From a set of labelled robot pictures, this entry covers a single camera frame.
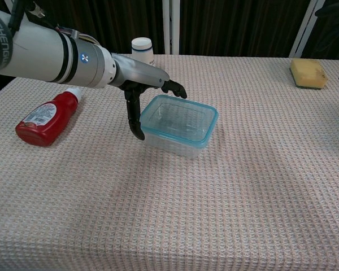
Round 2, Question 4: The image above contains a black pleated curtain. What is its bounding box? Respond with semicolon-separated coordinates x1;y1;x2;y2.
0;0;339;60

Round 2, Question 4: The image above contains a red ketchup bottle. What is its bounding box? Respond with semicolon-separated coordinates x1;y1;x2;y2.
15;87;82;147

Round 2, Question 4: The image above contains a clear plastic container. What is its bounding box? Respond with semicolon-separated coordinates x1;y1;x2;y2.
140;94;219;159

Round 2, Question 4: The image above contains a white paper cup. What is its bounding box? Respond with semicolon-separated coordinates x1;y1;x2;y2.
131;37;156;67

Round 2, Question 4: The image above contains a yellow sponge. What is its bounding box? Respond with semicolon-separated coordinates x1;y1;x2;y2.
289;58;329;90

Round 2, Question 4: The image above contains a blue plastic lid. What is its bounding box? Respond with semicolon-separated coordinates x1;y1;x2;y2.
140;94;219;149

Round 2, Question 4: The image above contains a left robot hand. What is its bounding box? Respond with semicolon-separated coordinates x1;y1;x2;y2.
108;53;188;141

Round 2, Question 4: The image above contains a white frame post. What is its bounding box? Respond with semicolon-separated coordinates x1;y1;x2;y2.
288;0;320;59
162;0;179;55

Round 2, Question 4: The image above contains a beige waffle tablecloth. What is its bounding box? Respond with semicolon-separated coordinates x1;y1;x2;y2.
0;54;339;271

